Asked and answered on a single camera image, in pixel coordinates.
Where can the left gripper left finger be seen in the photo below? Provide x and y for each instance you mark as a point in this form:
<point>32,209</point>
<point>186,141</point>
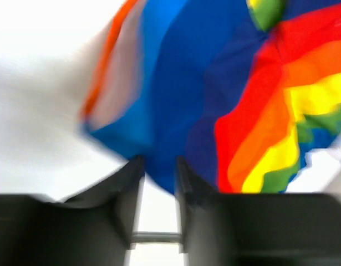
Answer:
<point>94,227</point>

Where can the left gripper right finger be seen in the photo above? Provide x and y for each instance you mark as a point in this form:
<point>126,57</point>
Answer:
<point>256,229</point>

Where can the rainbow striped shorts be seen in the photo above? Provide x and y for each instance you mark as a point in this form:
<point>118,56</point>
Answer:
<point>242,90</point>

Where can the aluminium frame rail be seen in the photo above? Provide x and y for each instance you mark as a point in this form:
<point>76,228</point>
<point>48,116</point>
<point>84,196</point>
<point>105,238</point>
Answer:
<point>156,237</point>

